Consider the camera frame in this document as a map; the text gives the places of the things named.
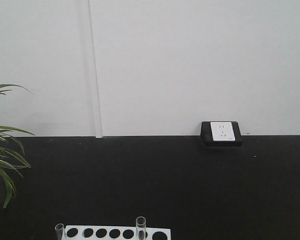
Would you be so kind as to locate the tall clear test tube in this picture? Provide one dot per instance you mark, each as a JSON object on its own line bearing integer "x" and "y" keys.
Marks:
{"x": 140, "y": 224}

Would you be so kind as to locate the short clear test tube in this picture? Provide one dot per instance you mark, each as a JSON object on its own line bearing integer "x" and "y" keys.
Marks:
{"x": 60, "y": 231}

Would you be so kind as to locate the white test tube rack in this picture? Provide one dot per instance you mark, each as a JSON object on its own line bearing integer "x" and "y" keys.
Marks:
{"x": 102, "y": 232}

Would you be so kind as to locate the white wall trunking strip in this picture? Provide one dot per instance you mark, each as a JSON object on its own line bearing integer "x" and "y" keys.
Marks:
{"x": 94, "y": 82}

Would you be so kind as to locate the white wall power socket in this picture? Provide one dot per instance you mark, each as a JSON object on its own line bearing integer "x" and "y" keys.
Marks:
{"x": 222, "y": 131}

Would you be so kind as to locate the black socket mount box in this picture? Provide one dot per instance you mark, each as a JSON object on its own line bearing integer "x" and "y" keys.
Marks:
{"x": 206, "y": 136}

